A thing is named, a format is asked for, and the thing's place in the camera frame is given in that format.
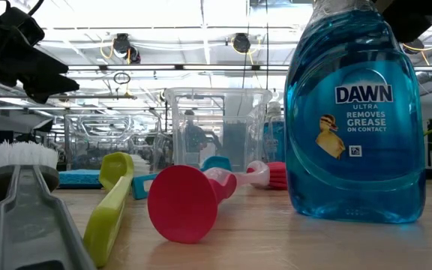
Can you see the grey dish brush white bristles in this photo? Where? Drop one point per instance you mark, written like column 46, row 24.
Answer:
column 28, row 225

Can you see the black ceiling light track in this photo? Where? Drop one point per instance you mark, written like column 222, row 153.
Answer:
column 178, row 67

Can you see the blue sponge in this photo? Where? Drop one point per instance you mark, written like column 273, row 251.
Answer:
column 77, row 178

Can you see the tall clear plastic bin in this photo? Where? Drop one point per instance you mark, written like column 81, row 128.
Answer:
column 238, row 112

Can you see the blue Dawn dish soap bottle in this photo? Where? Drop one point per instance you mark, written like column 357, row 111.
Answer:
column 354, row 180
column 274, row 138

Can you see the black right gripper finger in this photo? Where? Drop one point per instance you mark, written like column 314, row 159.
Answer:
column 407, row 18

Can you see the red white suction-cup dish brush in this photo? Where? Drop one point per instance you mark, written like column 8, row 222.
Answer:
column 182, row 204

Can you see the person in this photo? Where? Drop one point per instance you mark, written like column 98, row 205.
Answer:
column 194, row 137

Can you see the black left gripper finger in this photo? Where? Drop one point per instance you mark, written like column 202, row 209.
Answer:
column 36, row 65
column 49, row 88

